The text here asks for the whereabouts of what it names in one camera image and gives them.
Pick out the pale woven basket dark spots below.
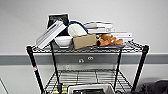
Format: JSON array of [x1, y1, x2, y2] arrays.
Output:
[[66, 82, 116, 94]]

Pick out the brown cardboard box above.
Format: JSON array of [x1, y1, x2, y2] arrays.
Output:
[[72, 33, 98, 50]]

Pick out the white pouch blue rim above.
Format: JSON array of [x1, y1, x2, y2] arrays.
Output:
[[67, 20, 90, 38]]

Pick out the white bowl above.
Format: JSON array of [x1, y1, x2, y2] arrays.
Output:
[[53, 35, 74, 49]]

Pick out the orange plush toy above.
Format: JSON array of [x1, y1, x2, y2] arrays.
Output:
[[96, 33, 125, 47]]

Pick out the long white flat box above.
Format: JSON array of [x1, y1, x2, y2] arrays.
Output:
[[34, 20, 68, 50]]

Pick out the small white flat box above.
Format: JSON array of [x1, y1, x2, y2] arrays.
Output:
[[111, 31, 134, 44]]

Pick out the white wall outlet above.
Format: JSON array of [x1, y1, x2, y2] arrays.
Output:
[[86, 55, 95, 62], [78, 57, 85, 64]]

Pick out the black wire shelf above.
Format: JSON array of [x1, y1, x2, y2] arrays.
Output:
[[25, 40, 151, 94]]

